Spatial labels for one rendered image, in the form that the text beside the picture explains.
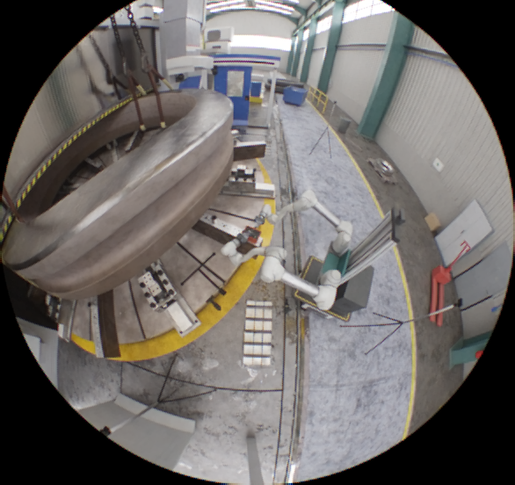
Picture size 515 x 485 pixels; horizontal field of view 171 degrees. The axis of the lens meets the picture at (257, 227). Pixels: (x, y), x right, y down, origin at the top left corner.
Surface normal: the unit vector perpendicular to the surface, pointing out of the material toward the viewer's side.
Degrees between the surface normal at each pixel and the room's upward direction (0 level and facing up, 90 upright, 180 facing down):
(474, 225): 90
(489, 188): 90
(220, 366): 0
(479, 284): 90
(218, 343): 0
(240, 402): 0
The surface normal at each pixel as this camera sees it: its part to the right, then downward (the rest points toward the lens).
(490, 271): -1.00, -0.08
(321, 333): 0.09, -0.57
